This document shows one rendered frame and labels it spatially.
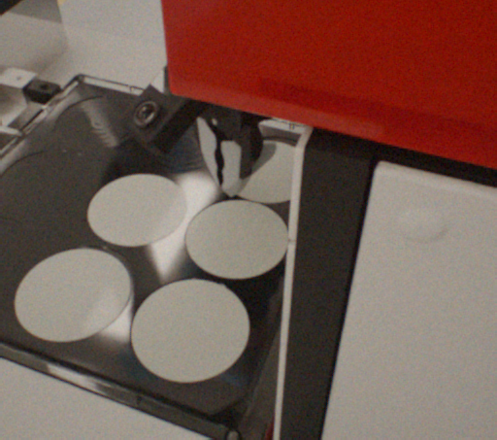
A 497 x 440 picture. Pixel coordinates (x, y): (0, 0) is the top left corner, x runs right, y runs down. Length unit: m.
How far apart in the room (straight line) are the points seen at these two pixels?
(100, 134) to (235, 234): 0.22
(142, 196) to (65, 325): 0.16
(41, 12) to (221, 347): 0.61
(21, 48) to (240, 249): 0.50
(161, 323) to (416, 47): 0.41
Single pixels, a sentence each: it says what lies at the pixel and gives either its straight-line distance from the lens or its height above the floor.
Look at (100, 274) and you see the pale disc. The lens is 0.58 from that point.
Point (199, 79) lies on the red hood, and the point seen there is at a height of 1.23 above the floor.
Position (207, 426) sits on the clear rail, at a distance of 0.49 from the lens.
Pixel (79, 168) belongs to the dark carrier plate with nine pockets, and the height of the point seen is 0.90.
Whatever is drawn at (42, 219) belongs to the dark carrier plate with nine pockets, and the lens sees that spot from 0.64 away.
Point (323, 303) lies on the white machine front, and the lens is 0.25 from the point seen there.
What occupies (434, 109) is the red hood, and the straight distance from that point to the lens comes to 0.18.
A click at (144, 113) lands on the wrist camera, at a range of 0.49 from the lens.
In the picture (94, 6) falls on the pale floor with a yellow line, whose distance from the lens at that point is 2.96.
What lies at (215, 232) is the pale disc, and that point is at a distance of 0.60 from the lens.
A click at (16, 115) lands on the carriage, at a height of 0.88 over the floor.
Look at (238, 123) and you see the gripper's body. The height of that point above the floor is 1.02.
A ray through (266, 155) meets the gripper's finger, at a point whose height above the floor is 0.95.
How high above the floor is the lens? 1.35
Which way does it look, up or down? 44 degrees down
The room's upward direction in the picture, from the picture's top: straight up
